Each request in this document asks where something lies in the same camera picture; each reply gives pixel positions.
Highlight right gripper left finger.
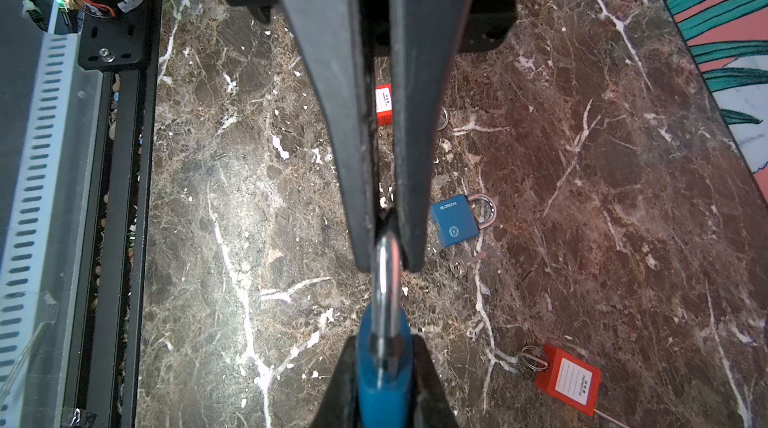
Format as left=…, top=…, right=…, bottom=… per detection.
left=310, top=336, right=362, bottom=428

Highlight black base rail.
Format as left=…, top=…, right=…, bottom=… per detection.
left=62, top=0, right=162, bottom=427

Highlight blue padlock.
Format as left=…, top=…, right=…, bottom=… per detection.
left=430, top=193, right=497, bottom=247
left=356, top=232, right=413, bottom=427

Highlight white slotted cable duct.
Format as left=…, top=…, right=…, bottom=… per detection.
left=1, top=34, right=76, bottom=427

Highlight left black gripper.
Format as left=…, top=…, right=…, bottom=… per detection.
left=226, top=0, right=517, bottom=272

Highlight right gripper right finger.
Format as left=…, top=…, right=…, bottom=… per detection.
left=410, top=334, right=459, bottom=428

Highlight red padlock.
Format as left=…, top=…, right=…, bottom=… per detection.
left=518, top=344, right=627, bottom=427
left=375, top=84, right=393, bottom=126

